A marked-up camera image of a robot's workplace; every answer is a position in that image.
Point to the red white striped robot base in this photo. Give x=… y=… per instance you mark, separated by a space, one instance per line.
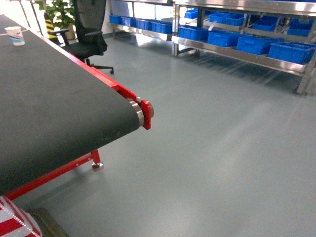
x=16 y=222

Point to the black office chair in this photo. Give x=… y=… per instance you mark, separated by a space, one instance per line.
x=89 y=17

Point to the black conveyor belt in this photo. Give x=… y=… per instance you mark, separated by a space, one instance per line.
x=49 y=103

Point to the green potted plant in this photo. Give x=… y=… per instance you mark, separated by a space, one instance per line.
x=58 y=14

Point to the stainless steel flow rack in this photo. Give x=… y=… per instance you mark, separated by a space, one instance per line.
x=276 y=34

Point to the white paper cup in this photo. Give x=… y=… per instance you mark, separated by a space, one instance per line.
x=15 y=34

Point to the red conveyor frame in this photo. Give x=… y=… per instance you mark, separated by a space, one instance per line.
x=145 y=113

